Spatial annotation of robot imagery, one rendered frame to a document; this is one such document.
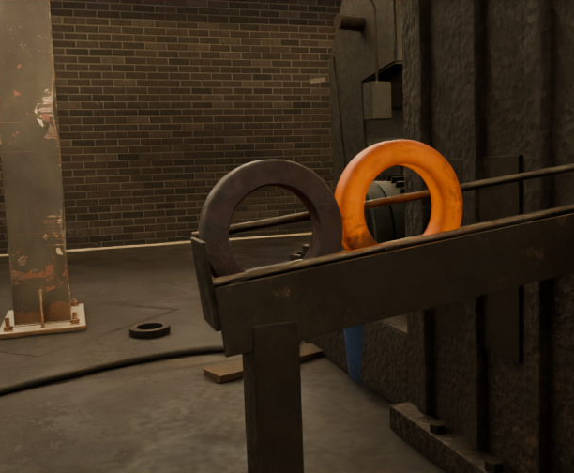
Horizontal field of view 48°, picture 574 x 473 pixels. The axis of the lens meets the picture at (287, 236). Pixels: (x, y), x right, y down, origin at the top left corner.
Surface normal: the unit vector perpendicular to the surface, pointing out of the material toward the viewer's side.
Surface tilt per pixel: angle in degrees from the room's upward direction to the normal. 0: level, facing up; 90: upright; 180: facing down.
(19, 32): 90
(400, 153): 90
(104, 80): 90
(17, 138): 90
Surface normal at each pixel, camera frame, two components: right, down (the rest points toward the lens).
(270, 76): 0.32, 0.08
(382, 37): -0.88, 0.08
